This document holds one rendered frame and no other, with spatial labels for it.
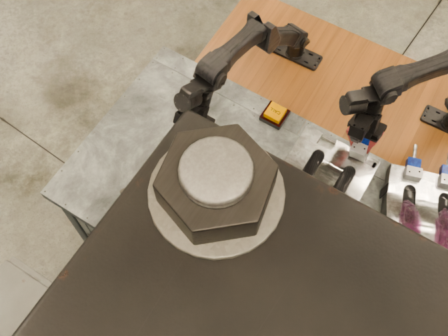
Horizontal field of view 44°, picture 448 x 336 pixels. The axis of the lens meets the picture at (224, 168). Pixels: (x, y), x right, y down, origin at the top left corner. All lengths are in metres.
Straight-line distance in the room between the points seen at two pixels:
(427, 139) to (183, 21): 1.71
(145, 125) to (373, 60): 0.86
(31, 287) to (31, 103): 2.09
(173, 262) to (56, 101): 2.61
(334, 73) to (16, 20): 1.99
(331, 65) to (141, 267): 1.69
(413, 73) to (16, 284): 1.11
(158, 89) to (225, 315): 1.60
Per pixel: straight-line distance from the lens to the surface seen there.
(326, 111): 1.96
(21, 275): 1.05
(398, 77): 1.56
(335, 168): 1.75
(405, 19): 3.40
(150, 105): 1.95
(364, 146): 1.73
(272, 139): 1.87
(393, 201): 1.78
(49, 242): 2.68
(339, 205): 0.47
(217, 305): 0.43
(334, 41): 2.14
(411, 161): 1.85
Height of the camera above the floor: 2.43
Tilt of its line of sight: 64 degrees down
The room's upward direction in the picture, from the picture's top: 1 degrees clockwise
